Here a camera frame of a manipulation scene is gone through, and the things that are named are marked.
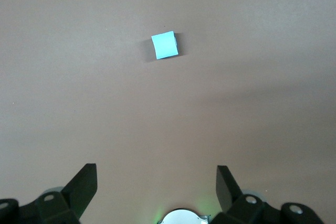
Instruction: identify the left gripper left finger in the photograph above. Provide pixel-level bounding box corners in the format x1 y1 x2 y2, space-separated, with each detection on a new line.
0 163 98 224

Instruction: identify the blue foam block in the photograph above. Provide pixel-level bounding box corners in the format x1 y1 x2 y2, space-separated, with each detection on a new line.
151 30 180 60

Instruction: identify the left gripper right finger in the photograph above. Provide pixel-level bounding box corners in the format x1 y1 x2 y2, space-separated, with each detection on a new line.
212 165 325 224

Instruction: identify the brown table cover mat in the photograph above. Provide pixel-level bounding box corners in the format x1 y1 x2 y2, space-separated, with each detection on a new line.
0 0 336 224

